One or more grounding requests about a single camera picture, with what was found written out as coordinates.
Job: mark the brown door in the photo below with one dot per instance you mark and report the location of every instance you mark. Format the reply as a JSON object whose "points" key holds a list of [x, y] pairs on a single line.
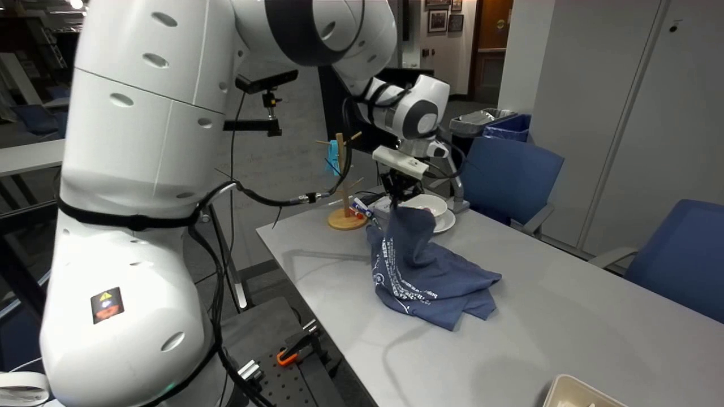
{"points": [[495, 22]]}

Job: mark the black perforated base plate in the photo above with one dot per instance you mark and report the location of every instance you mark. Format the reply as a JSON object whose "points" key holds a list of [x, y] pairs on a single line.
{"points": [[256, 324]]}

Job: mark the beige plastic tray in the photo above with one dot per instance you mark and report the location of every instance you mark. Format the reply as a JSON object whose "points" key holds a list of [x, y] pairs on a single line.
{"points": [[578, 391]]}

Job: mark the light blue tag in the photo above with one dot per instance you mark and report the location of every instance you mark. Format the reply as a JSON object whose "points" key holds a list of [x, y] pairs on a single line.
{"points": [[333, 159]]}

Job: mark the blue printed t-shirt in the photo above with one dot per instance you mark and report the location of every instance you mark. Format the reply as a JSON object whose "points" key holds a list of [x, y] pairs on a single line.
{"points": [[433, 284]]}

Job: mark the white rounded object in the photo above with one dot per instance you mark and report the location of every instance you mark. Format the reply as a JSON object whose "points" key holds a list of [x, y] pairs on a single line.
{"points": [[20, 391]]}

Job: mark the blue office chair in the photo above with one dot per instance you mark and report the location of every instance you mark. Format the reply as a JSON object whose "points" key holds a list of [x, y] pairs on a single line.
{"points": [[511, 176], [679, 256]]}

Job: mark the grey metal cabinet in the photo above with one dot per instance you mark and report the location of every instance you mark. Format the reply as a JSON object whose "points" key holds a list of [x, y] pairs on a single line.
{"points": [[641, 114]]}

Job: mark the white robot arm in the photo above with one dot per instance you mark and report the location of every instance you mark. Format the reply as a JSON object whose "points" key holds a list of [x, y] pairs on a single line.
{"points": [[143, 114]]}

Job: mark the silver metal connector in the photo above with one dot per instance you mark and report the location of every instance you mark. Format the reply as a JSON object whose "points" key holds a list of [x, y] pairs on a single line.
{"points": [[249, 371]]}

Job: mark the blue trash bin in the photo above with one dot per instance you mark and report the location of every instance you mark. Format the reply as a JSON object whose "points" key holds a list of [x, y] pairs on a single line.
{"points": [[511, 128]]}

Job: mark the grey trash bin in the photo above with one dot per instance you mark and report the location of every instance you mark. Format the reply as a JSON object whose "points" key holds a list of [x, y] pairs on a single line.
{"points": [[472, 124]]}

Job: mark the white plate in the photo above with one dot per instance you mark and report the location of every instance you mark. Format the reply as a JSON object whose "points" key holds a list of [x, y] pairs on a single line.
{"points": [[448, 224]]}

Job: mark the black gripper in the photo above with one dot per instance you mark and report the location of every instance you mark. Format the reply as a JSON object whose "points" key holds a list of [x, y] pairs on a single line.
{"points": [[399, 187]]}

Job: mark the white bowl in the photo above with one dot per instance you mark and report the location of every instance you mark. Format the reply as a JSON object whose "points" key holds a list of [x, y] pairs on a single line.
{"points": [[439, 204]]}

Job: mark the white background table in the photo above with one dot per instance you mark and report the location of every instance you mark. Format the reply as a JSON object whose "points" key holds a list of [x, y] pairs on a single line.
{"points": [[30, 159]]}

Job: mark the black camera on boom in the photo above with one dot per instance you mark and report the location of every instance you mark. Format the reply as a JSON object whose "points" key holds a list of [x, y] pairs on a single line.
{"points": [[263, 80]]}

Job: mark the framed wall picture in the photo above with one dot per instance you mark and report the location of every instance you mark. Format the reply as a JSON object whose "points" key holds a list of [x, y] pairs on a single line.
{"points": [[438, 20], [456, 20]]}

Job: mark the grey metal stand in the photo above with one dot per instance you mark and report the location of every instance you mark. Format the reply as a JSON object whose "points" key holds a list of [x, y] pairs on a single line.
{"points": [[456, 187]]}

